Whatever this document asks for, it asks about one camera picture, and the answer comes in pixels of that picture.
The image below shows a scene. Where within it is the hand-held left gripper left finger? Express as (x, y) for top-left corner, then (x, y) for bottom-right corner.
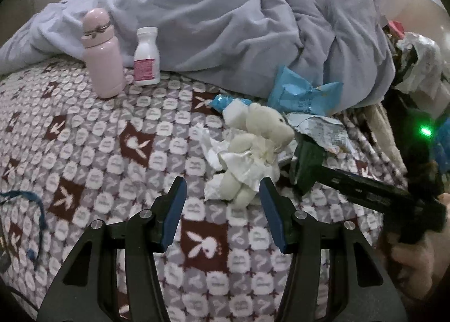
(37, 176), (188, 322)

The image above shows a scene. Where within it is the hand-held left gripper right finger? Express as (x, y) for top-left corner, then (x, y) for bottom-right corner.
(259, 177), (408, 322)

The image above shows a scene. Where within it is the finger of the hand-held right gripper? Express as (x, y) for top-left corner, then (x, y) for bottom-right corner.
(314, 163), (415, 211)

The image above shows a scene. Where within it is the white plastic bag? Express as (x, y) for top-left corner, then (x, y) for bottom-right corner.
(394, 32), (450, 119)
(220, 148), (282, 189)

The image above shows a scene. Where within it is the white tissue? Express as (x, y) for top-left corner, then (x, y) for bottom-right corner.
(197, 123), (233, 201)

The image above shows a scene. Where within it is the large blue snack packet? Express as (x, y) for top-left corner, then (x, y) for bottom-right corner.
(267, 65), (343, 115)

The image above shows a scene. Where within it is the small blue snack packet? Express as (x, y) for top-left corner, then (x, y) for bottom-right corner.
(209, 94), (252, 113)

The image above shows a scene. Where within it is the person's right hand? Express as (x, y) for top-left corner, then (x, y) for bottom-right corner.
(381, 193), (450, 294)

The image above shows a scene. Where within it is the blue patterned bag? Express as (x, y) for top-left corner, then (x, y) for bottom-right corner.
(434, 129), (450, 168)

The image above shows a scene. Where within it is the beige fuzzy blanket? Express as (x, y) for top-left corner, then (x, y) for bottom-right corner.
(346, 102), (408, 182)

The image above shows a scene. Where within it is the torn white foil wrapper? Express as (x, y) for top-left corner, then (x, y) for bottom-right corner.
(285, 113), (357, 154)

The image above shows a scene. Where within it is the white plush bear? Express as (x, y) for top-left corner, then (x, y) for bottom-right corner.
(220, 103), (296, 206)

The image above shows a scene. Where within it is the rabbit print plush blanket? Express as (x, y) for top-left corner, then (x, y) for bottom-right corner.
(0, 58), (408, 322)

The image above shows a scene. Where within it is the white bottle with red label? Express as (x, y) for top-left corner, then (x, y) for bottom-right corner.
(134, 27), (161, 86)

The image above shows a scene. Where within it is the pink thermos bottle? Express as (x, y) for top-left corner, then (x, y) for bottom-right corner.
(82, 8), (125, 99)

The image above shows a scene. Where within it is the grey-blue fleece blanket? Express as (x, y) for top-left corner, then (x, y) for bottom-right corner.
(0, 0), (396, 112)

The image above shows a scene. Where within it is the blue cord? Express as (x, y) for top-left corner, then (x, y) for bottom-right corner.
(0, 190), (48, 263)

